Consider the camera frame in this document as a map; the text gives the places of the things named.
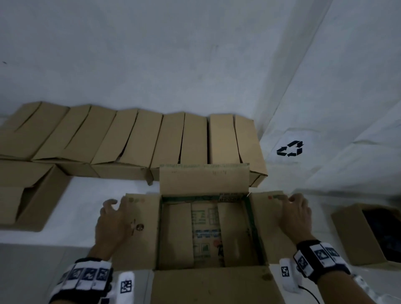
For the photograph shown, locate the person's right forearm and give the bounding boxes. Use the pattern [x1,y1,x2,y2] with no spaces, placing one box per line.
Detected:
[315,271,382,304]

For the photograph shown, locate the open brown carton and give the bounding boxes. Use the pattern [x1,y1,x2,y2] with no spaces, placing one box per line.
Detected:
[331,203,401,271]

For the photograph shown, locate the person's right hand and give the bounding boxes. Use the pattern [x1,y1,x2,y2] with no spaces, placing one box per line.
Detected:
[278,193,317,246]

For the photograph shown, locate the person's left hand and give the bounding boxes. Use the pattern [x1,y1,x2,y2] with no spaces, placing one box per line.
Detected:
[89,196,138,262]

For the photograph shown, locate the black left wristband white markers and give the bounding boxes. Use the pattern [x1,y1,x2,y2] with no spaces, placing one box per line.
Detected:
[48,257,114,304]

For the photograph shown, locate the black right wristband white markers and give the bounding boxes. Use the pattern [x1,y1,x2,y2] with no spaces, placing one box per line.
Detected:
[293,239,352,285]

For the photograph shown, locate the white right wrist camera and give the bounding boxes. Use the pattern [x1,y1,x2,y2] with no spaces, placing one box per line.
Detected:
[278,257,303,295]

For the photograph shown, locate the pile of dark items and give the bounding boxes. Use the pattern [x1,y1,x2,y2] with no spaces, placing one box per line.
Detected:
[362,208,401,264]

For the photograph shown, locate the black wristband white markers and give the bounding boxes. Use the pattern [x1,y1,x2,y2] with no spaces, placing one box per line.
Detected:
[48,257,114,304]
[293,239,352,285]

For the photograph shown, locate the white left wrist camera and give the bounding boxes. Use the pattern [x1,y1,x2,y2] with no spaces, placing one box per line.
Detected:
[117,271,136,304]

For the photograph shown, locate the green-lined brown cardboard box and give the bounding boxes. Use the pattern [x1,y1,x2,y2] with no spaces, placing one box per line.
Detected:
[111,162,298,304]

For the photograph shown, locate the white table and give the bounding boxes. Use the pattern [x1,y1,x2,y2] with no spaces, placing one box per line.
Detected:
[0,174,163,248]

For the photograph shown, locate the white recycling sign paper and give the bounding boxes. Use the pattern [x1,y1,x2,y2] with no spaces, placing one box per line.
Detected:
[271,133,311,162]

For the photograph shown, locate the row of brown cardboard boxes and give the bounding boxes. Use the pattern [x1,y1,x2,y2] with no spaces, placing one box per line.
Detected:
[0,101,269,233]

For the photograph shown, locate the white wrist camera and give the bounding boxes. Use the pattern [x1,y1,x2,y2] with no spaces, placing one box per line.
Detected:
[278,257,303,295]
[117,271,136,304]

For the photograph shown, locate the black camera cable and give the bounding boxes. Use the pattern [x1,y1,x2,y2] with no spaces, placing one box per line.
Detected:
[297,284,324,304]

